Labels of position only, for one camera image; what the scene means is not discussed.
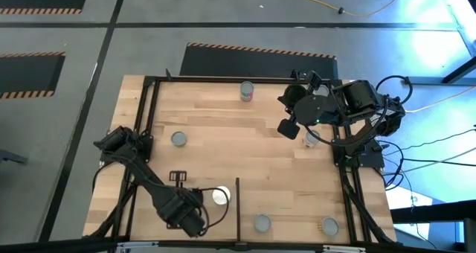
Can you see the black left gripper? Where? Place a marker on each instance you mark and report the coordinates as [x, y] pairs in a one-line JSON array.
[[178, 184]]

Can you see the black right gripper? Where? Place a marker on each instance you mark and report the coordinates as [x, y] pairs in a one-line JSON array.
[[312, 109]]

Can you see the white vegetable picture can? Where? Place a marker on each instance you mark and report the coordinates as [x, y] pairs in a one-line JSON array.
[[323, 91]]

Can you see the red and white Juicy can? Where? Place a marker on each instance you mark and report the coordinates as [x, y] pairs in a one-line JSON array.
[[311, 139]]

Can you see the pink green chicken soup can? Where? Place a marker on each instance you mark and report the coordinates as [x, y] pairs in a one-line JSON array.
[[247, 91]]

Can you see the teal tuna can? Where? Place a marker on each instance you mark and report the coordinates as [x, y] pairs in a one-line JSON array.
[[262, 223]]

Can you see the orange and black patterned can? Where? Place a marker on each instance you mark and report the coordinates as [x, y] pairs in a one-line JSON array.
[[330, 226]]

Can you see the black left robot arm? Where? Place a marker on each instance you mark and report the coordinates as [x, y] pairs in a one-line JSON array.
[[175, 208]]

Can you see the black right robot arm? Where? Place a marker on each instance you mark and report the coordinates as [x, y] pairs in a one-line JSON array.
[[357, 96]]

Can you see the black desk leg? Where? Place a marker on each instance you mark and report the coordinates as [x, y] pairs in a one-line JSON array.
[[427, 80]]

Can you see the black desk bar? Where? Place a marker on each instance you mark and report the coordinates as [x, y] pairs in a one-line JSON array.
[[439, 210]]

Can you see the grey chair base leg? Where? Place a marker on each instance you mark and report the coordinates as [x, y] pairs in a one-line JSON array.
[[11, 157]]

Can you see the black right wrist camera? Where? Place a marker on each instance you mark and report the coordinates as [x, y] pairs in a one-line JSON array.
[[288, 129]]

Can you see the silver metal bracket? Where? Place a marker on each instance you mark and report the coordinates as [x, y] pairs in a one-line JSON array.
[[137, 245], [344, 248]]

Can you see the black metal table frame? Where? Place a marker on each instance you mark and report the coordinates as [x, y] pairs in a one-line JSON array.
[[201, 78]]

